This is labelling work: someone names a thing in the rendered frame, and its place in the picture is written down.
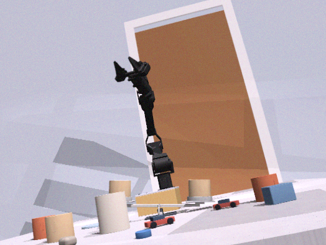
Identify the blue short cylinder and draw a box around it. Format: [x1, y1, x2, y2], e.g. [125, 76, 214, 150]
[136, 229, 152, 239]

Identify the blue block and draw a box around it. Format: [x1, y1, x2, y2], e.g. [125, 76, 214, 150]
[261, 182, 297, 205]

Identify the grey pebble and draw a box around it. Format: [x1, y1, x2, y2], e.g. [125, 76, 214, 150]
[58, 236, 77, 245]

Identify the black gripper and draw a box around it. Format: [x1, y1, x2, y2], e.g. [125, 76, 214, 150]
[113, 57, 151, 88]

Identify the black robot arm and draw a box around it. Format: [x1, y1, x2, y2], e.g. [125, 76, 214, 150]
[137, 76, 175, 190]

